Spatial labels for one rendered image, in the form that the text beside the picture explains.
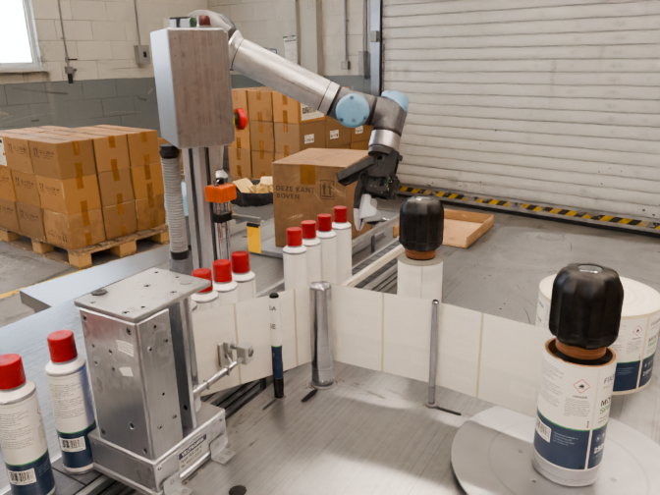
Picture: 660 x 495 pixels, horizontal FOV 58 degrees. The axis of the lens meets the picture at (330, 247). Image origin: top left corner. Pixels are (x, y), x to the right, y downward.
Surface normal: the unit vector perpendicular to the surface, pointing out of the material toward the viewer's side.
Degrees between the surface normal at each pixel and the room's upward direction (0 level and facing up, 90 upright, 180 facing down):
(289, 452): 0
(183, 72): 90
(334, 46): 90
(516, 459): 0
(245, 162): 90
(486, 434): 0
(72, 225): 89
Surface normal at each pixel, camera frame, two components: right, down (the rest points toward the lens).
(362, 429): -0.02, -0.95
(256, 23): -0.63, 0.25
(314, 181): -0.36, 0.30
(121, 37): 0.78, 0.19
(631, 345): 0.18, 0.30
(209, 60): 0.41, 0.28
